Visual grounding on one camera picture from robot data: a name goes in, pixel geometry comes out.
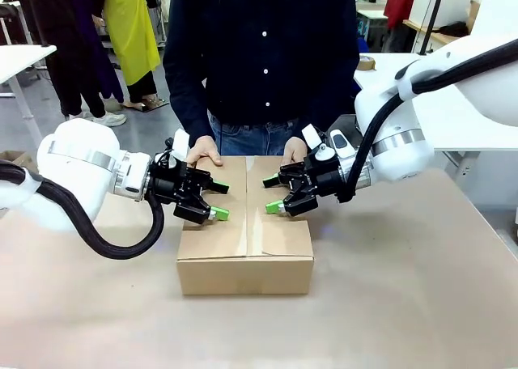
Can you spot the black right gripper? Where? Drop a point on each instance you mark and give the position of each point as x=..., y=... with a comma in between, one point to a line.
x=311, y=181

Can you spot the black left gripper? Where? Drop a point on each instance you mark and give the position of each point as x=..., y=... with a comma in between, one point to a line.
x=182, y=187

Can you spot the brown cardboard box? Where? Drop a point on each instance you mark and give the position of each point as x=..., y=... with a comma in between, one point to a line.
x=243, y=243

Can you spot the person's right forearm dark sleeve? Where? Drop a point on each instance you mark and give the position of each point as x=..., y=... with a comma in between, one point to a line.
x=184, y=102

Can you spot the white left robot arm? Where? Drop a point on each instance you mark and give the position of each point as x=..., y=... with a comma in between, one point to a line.
x=81, y=162

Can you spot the person's left forearm dark sleeve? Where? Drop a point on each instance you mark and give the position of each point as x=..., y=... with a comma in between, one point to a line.
x=336, y=90

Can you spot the person's left hand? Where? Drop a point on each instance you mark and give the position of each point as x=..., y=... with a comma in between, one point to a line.
x=294, y=150

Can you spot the person's right hand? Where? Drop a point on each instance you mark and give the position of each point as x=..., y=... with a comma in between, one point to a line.
x=206, y=150

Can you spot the person in dark shirt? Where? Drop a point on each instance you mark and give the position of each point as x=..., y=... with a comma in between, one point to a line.
x=263, y=53

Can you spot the brown tape roll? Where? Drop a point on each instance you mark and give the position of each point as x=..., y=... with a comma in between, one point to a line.
x=366, y=62

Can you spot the mannequin with yellow apron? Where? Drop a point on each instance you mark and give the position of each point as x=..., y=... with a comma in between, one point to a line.
x=131, y=29

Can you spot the small open cardboard carton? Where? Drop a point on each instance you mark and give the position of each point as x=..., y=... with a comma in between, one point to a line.
x=14, y=158

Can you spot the person in purple clothing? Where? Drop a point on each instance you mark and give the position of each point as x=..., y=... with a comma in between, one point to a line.
x=77, y=41

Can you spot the wooden shelf board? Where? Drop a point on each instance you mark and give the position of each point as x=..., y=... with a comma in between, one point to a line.
x=429, y=31

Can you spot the red hanging garment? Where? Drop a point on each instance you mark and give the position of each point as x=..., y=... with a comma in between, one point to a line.
x=400, y=1

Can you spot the black stand pole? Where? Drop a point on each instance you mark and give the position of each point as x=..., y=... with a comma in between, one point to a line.
x=433, y=17

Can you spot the white table with metal legs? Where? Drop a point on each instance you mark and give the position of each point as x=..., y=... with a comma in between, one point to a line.
x=20, y=59

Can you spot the black bag on shelf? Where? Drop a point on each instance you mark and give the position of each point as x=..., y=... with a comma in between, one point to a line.
x=455, y=29

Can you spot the leaning cardboard piece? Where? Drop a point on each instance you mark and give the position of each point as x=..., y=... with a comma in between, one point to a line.
x=473, y=15

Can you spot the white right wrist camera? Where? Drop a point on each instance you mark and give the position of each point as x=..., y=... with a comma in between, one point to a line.
x=317, y=142

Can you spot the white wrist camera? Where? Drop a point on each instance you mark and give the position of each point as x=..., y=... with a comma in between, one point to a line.
x=317, y=142
x=181, y=144

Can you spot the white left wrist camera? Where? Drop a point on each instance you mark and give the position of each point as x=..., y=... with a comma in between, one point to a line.
x=181, y=144

